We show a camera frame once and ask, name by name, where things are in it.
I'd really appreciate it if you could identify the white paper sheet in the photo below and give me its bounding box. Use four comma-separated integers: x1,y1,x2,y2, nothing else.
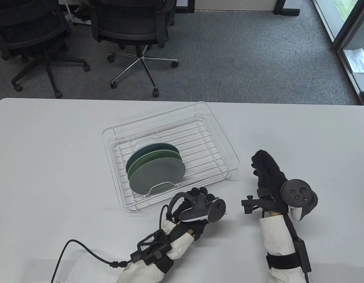
344,48,364,73

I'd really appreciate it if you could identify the black forearm battery box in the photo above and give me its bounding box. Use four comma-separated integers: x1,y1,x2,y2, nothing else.
137,231,172,265
293,239,312,273

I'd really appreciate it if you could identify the white wire dish rack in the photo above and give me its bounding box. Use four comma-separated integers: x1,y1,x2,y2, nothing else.
102,101,240,213

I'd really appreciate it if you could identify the grey white hand controller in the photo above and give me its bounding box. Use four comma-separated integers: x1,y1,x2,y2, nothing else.
167,192,227,223
281,179,319,221

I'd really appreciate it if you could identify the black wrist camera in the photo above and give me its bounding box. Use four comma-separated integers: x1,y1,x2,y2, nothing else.
241,195,263,215

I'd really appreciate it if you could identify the teal plate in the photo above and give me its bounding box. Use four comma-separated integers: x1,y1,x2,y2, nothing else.
126,143,180,170

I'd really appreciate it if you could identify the black office chair chrome base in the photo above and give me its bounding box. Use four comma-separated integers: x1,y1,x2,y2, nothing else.
89,0,179,98

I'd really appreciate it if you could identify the person's left forearm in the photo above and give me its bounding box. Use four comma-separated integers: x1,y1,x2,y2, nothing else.
116,220,198,283

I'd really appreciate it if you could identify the black desk foot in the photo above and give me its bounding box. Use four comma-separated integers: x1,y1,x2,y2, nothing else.
273,0,300,16
176,0,196,14

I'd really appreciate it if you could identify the black office chair left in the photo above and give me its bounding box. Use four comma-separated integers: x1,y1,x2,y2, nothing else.
0,0,91,99

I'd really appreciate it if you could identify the grey plate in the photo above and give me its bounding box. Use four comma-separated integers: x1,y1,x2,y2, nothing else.
129,158,186,195

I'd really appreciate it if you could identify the black forearm strap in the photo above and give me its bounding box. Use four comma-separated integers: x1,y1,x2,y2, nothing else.
156,255,174,274
266,252,301,269

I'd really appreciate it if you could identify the person's left hand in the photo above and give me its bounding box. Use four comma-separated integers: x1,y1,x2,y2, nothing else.
172,187,218,242

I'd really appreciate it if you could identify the light green plate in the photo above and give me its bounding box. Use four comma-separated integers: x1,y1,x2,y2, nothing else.
127,149,182,179

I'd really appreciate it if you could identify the person's right hand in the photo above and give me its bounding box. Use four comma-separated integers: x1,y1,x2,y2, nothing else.
251,149,289,215

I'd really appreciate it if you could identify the person's right forearm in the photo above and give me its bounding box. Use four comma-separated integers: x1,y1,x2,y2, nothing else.
259,213,310,283

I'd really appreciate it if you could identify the black window frame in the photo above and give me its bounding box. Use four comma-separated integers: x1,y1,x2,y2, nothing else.
311,0,364,106

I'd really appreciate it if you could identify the thin black cable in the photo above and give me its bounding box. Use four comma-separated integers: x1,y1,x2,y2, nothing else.
159,205,168,229

